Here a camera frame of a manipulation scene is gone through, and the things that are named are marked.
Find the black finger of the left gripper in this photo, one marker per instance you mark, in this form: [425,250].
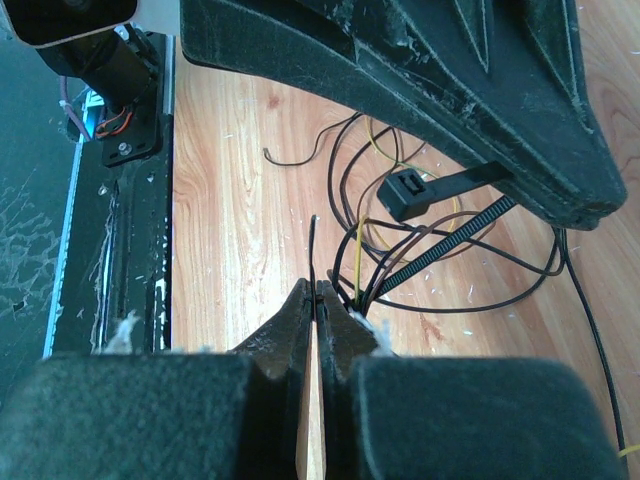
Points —
[481,81]

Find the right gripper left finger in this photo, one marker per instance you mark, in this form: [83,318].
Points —
[232,415]

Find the grey slotted cable duct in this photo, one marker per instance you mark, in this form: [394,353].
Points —
[55,306]

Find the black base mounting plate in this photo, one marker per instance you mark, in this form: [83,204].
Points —
[120,243]

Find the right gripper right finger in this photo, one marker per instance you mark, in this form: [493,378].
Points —
[406,417]

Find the black zip tie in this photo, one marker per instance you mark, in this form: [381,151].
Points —
[406,195]

